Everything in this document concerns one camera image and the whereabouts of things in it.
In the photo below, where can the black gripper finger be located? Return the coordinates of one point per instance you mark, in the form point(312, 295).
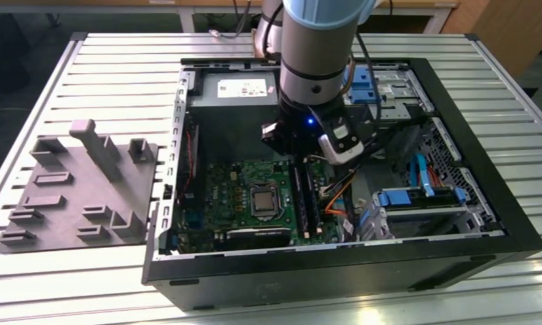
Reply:
point(275, 139)

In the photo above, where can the RAM stick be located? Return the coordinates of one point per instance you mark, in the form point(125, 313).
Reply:
point(300, 199)
point(313, 206)

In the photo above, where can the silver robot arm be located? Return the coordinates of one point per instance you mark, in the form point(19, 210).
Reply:
point(316, 61)

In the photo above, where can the grey power supply unit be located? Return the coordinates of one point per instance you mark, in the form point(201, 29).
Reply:
point(225, 128)

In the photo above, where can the blue drive latch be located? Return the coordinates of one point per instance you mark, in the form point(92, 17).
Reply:
point(363, 91)

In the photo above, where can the green motherboard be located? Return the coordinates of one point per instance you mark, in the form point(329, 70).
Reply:
point(225, 189)

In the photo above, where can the silver CPU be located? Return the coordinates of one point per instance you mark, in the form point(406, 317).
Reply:
point(263, 202)

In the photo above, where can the black case fan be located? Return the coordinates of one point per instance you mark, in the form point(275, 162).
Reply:
point(193, 162)

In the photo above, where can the metal drive cage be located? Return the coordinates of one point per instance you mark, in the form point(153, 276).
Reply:
point(406, 101)

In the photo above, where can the black graphics card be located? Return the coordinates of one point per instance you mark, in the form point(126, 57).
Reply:
point(252, 238)

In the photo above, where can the blue expansion slot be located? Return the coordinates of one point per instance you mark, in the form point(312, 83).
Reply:
point(193, 220)

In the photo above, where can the hard disk in blue carrier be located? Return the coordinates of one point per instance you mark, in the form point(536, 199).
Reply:
point(395, 198)

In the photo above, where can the metal disk bay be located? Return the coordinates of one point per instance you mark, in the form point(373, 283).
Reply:
point(424, 211)

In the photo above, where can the blue card latch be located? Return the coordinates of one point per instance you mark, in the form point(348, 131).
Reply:
point(173, 242)

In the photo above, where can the black PC case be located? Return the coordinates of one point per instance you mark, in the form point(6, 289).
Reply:
point(343, 271)

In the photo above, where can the grey parts rack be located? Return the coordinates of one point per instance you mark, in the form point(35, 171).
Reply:
point(94, 203)

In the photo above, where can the wooden cabinet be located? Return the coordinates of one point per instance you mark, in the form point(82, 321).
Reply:
point(500, 34)

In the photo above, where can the black chair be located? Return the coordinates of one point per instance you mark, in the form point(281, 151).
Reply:
point(3, 44)

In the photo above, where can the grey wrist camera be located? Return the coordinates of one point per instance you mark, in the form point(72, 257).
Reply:
point(340, 149)

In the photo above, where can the black intrusion switch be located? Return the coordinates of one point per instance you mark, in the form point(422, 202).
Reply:
point(166, 193)

